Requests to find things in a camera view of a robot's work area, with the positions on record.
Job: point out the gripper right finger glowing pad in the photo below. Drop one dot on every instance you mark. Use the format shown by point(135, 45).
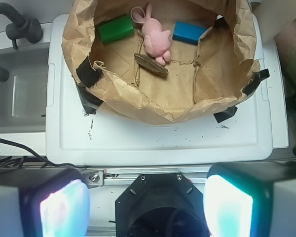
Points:
point(251, 199)

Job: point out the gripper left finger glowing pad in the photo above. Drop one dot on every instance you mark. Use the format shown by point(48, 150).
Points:
point(49, 202)

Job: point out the brown wood chip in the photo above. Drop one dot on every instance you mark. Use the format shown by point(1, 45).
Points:
point(151, 65)

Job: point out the grey toy sink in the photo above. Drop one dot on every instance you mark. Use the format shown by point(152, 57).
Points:
point(23, 96)

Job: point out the brown paper bag tray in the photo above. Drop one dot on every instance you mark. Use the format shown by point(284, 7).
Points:
point(209, 78)

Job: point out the black faucet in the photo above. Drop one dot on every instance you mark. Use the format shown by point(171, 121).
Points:
point(21, 26)

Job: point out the blue block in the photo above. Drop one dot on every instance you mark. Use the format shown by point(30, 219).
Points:
point(188, 33)

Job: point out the pink plush bunny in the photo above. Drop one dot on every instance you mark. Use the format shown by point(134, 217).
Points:
point(156, 40)

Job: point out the green block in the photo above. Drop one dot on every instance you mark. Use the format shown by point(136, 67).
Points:
point(116, 29)

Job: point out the aluminium rail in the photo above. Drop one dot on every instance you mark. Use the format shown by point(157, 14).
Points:
point(125, 176)

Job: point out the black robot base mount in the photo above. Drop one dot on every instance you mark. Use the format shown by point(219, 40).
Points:
point(160, 209)

